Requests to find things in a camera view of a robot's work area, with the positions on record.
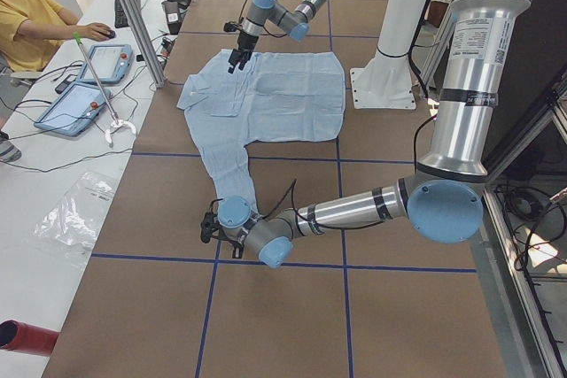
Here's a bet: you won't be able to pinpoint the light blue button shirt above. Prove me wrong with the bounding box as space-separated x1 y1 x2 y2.
177 50 346 208

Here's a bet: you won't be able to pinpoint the black keyboard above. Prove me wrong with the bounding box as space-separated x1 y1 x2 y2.
113 0 142 28

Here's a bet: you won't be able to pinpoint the upper blue teach pendant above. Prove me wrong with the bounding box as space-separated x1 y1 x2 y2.
88 44 133 86

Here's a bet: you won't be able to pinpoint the blue teach pendant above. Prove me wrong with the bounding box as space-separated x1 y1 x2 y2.
34 82 112 137
88 44 133 86

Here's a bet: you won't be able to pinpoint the metal reacher grabber tool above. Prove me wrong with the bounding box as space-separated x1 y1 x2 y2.
73 32 137 148

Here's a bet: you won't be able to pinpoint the clear plastic bag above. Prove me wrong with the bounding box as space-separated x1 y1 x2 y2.
33 171 118 267

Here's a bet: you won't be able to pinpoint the lower blue teach pendant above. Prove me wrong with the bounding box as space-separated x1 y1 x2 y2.
34 82 112 137

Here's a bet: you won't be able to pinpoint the person in yellow shirt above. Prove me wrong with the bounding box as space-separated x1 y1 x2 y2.
0 0 117 163

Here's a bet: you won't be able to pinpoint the red cylinder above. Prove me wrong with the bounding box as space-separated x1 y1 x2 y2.
1 320 59 357

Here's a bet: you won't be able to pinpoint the black table cables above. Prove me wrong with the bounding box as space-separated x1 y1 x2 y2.
0 58 154 174

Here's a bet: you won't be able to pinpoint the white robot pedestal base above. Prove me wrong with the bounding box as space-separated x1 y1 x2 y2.
350 0 427 110

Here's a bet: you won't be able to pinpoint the aluminium frame post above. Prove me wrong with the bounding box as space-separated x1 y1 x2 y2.
120 0 166 89

